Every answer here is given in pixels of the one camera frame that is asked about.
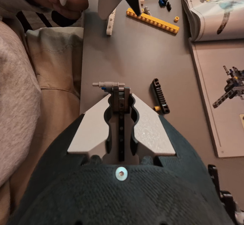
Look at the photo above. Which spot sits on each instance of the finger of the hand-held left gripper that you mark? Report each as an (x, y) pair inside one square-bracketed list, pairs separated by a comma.
[(108, 2)]

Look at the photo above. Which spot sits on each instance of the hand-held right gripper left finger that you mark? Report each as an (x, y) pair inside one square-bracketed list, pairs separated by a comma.
[(89, 131)]

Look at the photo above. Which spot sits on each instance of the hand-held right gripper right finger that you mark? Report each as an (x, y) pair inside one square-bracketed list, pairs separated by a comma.
[(152, 133)]

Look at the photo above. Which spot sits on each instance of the black lego beam subassembly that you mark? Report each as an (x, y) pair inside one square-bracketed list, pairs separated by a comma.
[(121, 131)]

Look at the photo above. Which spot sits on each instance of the long yellow lego beam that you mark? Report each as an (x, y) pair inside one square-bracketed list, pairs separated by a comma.
[(156, 22)]

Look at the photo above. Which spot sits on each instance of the white curved lego beam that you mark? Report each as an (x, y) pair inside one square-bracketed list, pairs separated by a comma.
[(111, 26)]

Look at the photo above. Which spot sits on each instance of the black lego gear rack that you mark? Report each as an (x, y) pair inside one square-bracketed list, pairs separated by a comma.
[(160, 95)]

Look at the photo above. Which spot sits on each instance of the grey lego pin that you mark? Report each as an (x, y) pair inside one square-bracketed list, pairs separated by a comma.
[(147, 10)]

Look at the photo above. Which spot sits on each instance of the blue lego connector piece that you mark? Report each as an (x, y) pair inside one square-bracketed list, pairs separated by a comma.
[(163, 0)]

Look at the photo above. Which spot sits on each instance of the small black lego pin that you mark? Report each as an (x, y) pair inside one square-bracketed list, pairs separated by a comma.
[(168, 6)]

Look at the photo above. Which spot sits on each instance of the small yellow lego bush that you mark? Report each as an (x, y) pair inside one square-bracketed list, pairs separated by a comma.
[(176, 19)]

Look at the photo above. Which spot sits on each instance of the lego instruction booklet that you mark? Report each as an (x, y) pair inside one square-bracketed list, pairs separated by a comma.
[(215, 99)]

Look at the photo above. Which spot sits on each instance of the person's left hand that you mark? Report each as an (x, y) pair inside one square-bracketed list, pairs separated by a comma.
[(76, 7)]

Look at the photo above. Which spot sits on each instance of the black striped cloth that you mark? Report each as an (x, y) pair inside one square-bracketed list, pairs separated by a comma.
[(42, 21)]

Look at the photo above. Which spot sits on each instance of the black plastic part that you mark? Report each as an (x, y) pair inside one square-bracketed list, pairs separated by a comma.
[(225, 194)]

